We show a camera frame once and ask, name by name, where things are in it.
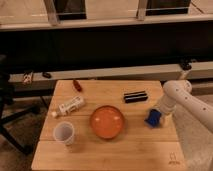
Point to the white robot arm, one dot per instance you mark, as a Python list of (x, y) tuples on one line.
[(179, 92)]

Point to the translucent plastic cup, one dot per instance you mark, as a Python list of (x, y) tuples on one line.
[(64, 132)]

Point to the black striped block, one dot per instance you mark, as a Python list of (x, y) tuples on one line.
[(135, 97)]

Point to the small red object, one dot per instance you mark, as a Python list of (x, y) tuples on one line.
[(77, 86)]

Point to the white tube bottle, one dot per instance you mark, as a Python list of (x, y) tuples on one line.
[(69, 106)]

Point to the small black object on ledge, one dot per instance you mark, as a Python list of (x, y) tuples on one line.
[(46, 75)]

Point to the patterned object on ledge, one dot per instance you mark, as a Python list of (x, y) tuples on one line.
[(27, 78)]

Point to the black clamp on ledge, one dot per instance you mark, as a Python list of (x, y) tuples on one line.
[(186, 64)]

